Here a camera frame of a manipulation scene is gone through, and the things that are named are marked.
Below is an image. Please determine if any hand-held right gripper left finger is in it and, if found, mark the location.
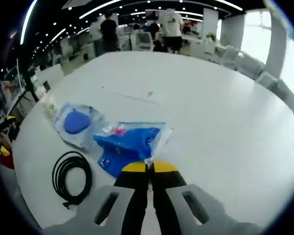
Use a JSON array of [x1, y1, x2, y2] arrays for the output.
[[43, 161, 150, 235]]

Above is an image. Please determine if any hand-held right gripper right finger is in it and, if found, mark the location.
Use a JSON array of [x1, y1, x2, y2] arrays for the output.
[[150, 159, 264, 235]]

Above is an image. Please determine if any white paper cup item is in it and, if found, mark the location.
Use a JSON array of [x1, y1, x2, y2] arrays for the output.
[[41, 94, 57, 117]]

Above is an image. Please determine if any blue plastic pouch item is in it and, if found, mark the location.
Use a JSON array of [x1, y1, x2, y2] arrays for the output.
[[92, 121, 173, 179]]

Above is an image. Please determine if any black cable item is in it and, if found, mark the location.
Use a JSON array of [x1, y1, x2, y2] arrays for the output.
[[51, 151, 93, 209]]

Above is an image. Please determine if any clear package with blue disc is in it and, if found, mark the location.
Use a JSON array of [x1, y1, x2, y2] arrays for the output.
[[52, 102, 107, 150]]

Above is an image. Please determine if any black tripod stand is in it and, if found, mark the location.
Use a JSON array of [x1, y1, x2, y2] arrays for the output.
[[16, 57, 41, 103]]

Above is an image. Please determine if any row of white office chairs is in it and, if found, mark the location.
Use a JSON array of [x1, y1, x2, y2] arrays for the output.
[[215, 45, 287, 91]]

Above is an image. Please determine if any white mesh desk chair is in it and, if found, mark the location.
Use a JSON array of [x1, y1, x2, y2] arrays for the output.
[[136, 31, 154, 51]]

